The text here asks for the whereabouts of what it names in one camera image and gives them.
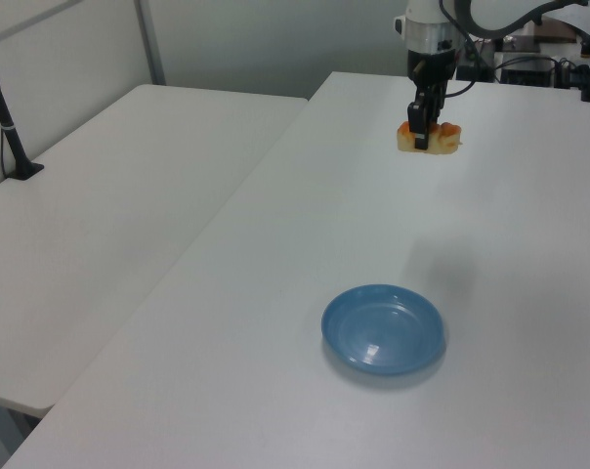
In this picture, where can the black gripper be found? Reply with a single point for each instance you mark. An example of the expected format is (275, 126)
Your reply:
(434, 66)

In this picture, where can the orange glazed bread loaf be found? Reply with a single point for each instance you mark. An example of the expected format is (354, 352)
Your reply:
(446, 139)

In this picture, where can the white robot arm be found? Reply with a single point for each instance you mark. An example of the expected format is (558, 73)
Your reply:
(424, 24)

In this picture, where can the blue round plate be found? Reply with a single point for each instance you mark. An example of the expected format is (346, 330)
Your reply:
(383, 331)

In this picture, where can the black electronics box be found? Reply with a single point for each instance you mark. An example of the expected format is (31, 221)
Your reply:
(525, 72)

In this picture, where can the brown flat board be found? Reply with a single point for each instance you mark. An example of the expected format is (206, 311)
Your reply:
(554, 32)

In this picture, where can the grey paper sheet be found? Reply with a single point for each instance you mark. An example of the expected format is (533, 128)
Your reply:
(576, 17)

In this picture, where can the grey partition frame post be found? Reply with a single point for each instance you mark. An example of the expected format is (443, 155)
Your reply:
(151, 41)

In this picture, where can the black camera stand pole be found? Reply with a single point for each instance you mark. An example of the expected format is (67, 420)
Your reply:
(4, 117)

